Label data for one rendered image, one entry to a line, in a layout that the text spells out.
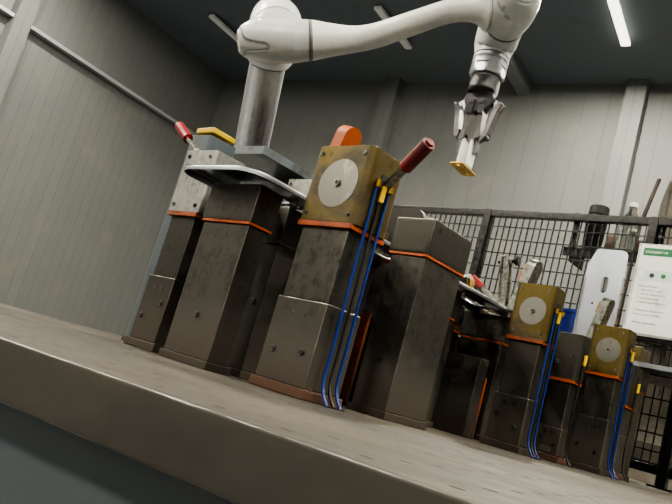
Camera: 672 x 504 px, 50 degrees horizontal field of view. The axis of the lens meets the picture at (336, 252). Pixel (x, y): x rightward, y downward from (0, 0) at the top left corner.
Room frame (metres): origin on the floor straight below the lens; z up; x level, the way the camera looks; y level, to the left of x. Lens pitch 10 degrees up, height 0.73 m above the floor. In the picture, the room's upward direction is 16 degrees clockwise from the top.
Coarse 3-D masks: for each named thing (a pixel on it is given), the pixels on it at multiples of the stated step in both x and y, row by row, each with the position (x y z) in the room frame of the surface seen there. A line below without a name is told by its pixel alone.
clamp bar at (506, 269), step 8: (504, 256) 2.01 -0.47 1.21; (504, 264) 2.01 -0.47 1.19; (512, 264) 2.02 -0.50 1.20; (520, 264) 2.00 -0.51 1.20; (504, 272) 2.00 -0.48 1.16; (512, 272) 2.03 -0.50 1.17; (504, 280) 2.00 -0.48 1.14; (504, 288) 2.00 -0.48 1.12; (504, 296) 1.99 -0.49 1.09; (504, 304) 1.99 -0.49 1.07
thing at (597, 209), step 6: (594, 204) 2.51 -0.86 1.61; (594, 210) 2.51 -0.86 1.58; (600, 210) 2.50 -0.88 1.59; (606, 210) 2.50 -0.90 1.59; (588, 228) 2.51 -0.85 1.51; (600, 228) 2.49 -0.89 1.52; (606, 228) 2.51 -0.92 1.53; (588, 234) 2.51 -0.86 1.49; (594, 234) 2.50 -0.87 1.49; (588, 240) 2.50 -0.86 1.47; (594, 240) 2.50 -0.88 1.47; (600, 240) 2.50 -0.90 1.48; (594, 246) 2.50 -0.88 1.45; (600, 246) 2.50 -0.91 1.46
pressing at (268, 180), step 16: (192, 176) 1.15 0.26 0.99; (208, 176) 1.17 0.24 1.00; (224, 176) 1.13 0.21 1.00; (240, 176) 1.10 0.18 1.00; (256, 176) 1.07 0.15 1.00; (272, 176) 1.03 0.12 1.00; (288, 192) 1.11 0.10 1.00; (384, 240) 1.23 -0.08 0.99; (384, 256) 1.41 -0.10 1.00; (464, 288) 1.51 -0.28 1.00; (464, 304) 1.69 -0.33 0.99; (496, 304) 1.53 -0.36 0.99
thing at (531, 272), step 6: (528, 264) 1.51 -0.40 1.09; (534, 264) 1.50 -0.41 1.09; (540, 264) 1.51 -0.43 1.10; (522, 270) 1.52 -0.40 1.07; (528, 270) 1.51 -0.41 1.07; (534, 270) 1.50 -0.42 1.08; (540, 270) 1.52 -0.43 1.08; (522, 276) 1.51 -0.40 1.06; (528, 276) 1.50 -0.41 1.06; (534, 276) 1.51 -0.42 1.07; (528, 282) 1.51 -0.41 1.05; (534, 282) 1.52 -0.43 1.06; (516, 288) 1.52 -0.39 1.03; (510, 300) 1.52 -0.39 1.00; (510, 306) 1.52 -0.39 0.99
